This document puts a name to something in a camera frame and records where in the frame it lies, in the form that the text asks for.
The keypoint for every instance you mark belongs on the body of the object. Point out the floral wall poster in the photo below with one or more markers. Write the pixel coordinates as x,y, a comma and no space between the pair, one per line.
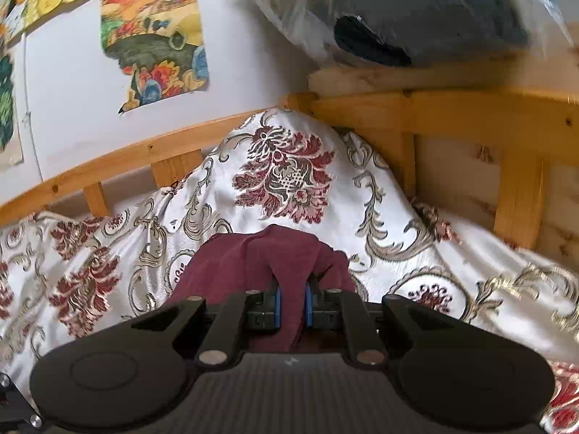
154,45

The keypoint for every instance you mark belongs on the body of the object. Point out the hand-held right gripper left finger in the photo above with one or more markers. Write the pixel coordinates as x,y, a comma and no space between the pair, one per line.
277,304

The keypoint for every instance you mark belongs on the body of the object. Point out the floral white bedspread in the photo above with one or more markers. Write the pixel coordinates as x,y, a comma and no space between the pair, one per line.
280,176

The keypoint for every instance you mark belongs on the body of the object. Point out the wooden bed frame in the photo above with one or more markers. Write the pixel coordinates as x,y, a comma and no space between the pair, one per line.
452,113

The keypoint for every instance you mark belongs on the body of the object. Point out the maroon cloth garment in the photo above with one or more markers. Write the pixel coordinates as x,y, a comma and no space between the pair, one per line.
253,271

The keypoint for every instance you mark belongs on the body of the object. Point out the green leafy wall poster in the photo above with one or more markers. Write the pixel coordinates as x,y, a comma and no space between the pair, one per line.
7,108

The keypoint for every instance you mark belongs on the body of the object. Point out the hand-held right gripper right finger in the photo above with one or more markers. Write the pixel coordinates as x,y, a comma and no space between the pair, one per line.
309,304

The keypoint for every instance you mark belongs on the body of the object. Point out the plastic-wrapped dark bundle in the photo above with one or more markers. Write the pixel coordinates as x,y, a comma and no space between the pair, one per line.
407,4

